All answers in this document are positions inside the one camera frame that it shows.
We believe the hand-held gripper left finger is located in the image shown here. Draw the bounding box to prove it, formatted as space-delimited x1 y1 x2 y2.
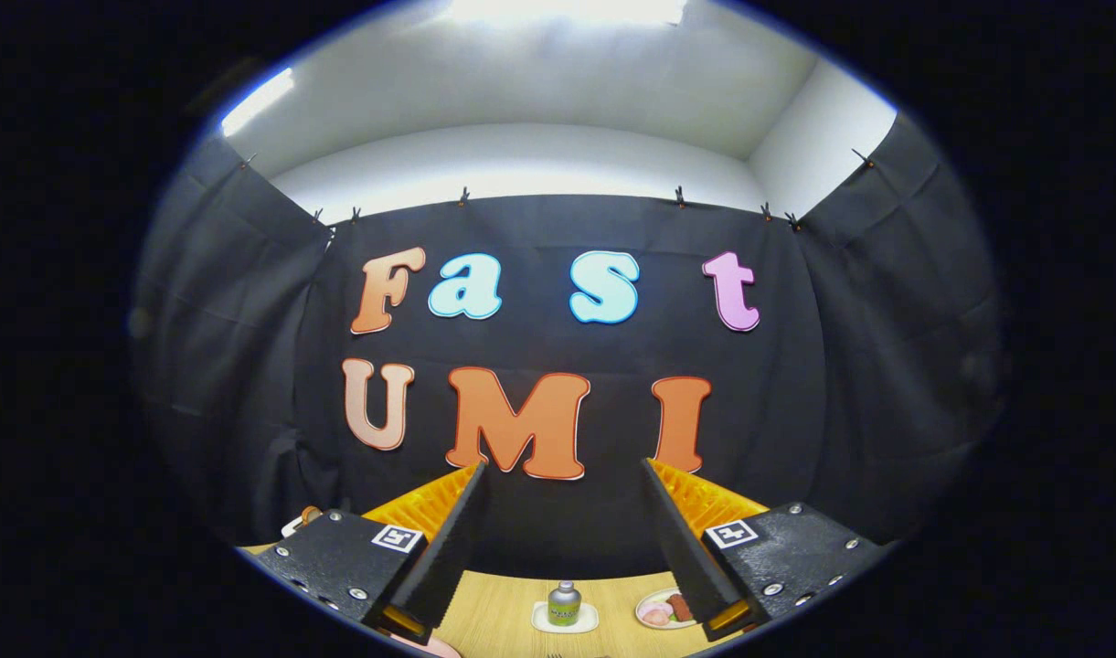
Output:
247 460 488 645

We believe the green soda bottle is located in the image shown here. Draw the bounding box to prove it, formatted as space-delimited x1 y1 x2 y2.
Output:
548 580 582 627

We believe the row of black cloth clips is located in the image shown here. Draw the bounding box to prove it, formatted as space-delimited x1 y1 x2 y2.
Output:
238 149 878 231

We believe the pink round plate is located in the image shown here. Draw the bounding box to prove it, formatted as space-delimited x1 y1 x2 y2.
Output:
388 631 462 658

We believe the white square coaster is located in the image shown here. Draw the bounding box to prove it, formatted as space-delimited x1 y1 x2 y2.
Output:
531 601 601 634

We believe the white oval plate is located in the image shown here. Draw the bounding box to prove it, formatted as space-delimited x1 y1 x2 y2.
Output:
635 588 700 630

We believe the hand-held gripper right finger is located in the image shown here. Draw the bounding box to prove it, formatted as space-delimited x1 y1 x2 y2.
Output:
640 457 897 644

